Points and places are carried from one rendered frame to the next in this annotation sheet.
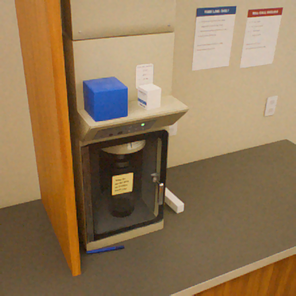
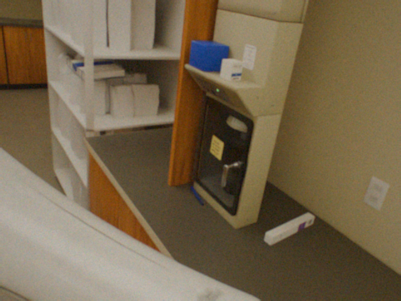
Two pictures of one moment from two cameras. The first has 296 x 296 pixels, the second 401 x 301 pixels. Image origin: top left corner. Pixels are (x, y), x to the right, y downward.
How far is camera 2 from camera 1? 1.43 m
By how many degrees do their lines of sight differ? 70
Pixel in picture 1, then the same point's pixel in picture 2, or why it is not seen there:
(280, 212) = not seen: outside the picture
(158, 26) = (266, 10)
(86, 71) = (218, 35)
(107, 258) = (188, 197)
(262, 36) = not seen: outside the picture
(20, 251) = not seen: hidden behind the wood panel
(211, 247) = (217, 261)
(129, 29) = (247, 8)
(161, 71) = (261, 58)
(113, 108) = (197, 58)
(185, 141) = (390, 231)
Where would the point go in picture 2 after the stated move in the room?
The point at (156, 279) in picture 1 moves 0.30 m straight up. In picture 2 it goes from (168, 222) to (175, 152)
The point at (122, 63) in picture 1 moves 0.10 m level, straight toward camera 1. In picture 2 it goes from (238, 38) to (210, 35)
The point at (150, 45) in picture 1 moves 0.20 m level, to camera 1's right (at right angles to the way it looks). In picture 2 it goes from (258, 28) to (277, 37)
